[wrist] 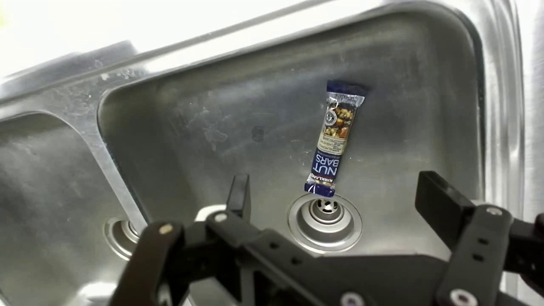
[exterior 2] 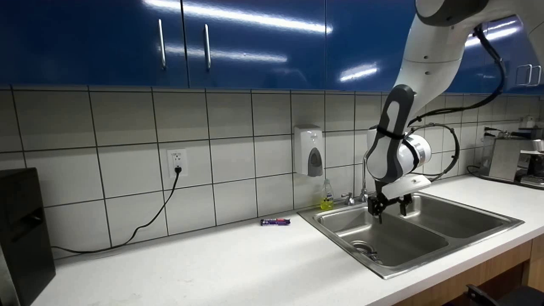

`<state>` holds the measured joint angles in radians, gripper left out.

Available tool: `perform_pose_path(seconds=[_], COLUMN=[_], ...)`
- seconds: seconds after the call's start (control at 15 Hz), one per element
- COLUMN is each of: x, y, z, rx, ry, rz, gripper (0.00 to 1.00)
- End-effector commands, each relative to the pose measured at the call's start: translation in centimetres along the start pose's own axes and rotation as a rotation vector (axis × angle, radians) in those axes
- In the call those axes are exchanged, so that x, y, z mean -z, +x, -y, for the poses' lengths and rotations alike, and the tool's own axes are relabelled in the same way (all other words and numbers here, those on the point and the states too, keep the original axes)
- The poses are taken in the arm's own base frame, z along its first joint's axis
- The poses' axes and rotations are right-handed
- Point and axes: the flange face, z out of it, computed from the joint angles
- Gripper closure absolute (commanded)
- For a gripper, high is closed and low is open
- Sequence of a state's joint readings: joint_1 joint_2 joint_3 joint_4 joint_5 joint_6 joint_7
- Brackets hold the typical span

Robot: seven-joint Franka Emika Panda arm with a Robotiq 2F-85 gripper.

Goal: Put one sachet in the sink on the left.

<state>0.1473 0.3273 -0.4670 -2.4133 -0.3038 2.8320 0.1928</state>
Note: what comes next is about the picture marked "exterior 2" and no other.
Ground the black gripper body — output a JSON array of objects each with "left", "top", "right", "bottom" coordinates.
[{"left": 365, "top": 190, "right": 394, "bottom": 217}]

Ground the stainless steel double sink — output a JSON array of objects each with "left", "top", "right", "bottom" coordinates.
[{"left": 297, "top": 190, "right": 525, "bottom": 280}]

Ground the chrome gooseneck faucet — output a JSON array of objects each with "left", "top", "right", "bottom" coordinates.
[{"left": 355, "top": 159, "right": 370, "bottom": 205}]

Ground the yellow dish soap bottle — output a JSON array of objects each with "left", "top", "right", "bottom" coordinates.
[{"left": 316, "top": 176, "right": 336, "bottom": 212}]

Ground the wooden base cabinet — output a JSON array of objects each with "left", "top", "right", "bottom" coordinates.
[{"left": 396, "top": 234, "right": 544, "bottom": 306}]

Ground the purple marker pen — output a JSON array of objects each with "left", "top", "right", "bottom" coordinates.
[{"left": 258, "top": 215, "right": 292, "bottom": 227}]

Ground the grey countertop machine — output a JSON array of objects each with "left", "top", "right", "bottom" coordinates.
[{"left": 483, "top": 120, "right": 544, "bottom": 191}]

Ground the black chair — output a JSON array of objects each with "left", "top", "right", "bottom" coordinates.
[{"left": 464, "top": 283, "right": 544, "bottom": 306}]

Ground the blue cabinet door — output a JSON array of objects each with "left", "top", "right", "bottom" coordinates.
[
  {"left": 523, "top": 21, "right": 544, "bottom": 94},
  {"left": 324, "top": 0, "right": 530, "bottom": 94},
  {"left": 182, "top": 0, "right": 330, "bottom": 91},
  {"left": 0, "top": 0, "right": 187, "bottom": 89}
]

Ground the black coffee maker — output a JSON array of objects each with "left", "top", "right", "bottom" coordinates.
[{"left": 0, "top": 166, "right": 58, "bottom": 306}]

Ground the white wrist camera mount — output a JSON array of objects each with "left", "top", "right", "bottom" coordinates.
[{"left": 381, "top": 173, "right": 433, "bottom": 202}]

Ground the white wall soap dispenser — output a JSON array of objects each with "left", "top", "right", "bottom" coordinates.
[{"left": 292, "top": 125, "right": 326, "bottom": 178}]

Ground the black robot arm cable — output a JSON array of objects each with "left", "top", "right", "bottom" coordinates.
[{"left": 406, "top": 23, "right": 508, "bottom": 183}]

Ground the silver cabinet door handle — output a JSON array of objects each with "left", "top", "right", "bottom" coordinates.
[
  {"left": 530, "top": 62, "right": 544, "bottom": 88},
  {"left": 513, "top": 62, "right": 534, "bottom": 88},
  {"left": 202, "top": 21, "right": 214, "bottom": 71},
  {"left": 156, "top": 16, "right": 168, "bottom": 71}
]

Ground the white wall outlet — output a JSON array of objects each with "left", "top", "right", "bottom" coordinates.
[{"left": 166, "top": 147, "right": 190, "bottom": 176}]

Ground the black power cord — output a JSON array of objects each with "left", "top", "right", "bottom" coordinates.
[{"left": 51, "top": 164, "right": 183, "bottom": 254}]

